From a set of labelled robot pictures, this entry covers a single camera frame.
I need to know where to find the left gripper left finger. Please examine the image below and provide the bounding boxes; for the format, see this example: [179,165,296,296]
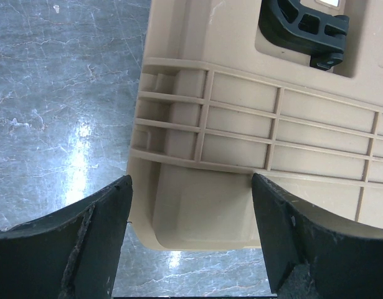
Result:
[0,175,133,298]

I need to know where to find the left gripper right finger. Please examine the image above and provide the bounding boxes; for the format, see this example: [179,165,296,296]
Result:
[252,173,383,298]

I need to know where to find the tan plastic tool box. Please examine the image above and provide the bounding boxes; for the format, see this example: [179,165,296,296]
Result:
[128,1,383,250]

